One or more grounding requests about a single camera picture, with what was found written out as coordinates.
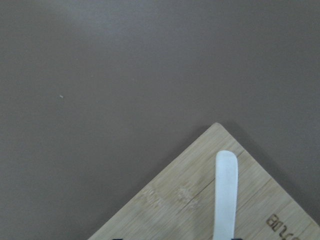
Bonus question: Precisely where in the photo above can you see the bamboo cutting board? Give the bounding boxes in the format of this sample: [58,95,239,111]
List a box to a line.
[92,123,320,240]

